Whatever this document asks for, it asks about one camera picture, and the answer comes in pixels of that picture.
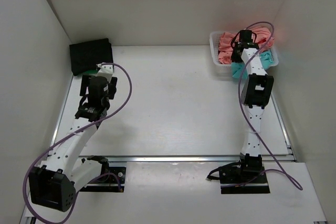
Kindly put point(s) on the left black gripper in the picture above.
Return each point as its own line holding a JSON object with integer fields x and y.
{"x": 85, "y": 82}

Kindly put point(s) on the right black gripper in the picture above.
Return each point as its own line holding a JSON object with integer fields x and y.
{"x": 233, "y": 58}

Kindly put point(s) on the pink t shirt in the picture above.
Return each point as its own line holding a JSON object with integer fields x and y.
{"x": 225, "y": 50}

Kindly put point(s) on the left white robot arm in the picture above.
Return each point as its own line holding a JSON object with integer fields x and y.
{"x": 56, "y": 181}

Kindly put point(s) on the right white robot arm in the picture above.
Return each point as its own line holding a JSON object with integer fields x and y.
{"x": 254, "y": 97}

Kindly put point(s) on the teal t shirt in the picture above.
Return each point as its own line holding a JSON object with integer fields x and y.
{"x": 265, "y": 58}

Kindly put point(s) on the white plastic basket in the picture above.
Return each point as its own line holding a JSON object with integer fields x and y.
{"x": 225, "y": 69}

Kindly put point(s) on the folded black t shirt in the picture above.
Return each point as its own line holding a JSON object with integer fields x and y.
{"x": 85, "y": 56}

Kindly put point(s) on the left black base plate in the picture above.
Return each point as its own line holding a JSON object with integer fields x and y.
{"x": 110, "y": 183}

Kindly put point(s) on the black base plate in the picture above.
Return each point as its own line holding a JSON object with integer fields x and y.
{"x": 110, "y": 183}
{"x": 233, "y": 184}

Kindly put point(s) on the aluminium table rail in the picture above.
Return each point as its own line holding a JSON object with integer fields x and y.
{"x": 173, "y": 159}

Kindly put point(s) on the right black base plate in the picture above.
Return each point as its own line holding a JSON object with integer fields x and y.
{"x": 233, "y": 184}

